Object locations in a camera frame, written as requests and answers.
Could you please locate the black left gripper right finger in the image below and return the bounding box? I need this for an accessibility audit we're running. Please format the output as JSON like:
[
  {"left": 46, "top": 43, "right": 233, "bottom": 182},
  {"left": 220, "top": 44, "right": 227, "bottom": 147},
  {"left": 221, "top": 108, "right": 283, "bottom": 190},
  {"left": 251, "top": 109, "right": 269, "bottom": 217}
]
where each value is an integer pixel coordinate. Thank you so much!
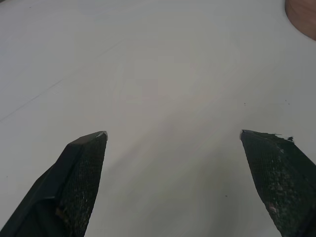
[{"left": 239, "top": 129, "right": 316, "bottom": 237}]

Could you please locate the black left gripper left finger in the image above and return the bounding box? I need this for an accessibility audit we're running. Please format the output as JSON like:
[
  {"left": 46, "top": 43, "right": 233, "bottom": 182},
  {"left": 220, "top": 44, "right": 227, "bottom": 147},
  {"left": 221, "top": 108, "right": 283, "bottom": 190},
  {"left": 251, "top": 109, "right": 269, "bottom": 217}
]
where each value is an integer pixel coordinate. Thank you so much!
[{"left": 0, "top": 130, "right": 109, "bottom": 237}]

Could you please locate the brown wooden round base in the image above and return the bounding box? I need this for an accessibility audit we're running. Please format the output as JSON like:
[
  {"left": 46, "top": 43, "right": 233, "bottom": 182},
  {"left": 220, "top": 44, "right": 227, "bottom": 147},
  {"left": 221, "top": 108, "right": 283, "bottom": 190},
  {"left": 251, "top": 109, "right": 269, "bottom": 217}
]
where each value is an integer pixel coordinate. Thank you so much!
[{"left": 284, "top": 0, "right": 316, "bottom": 41}]

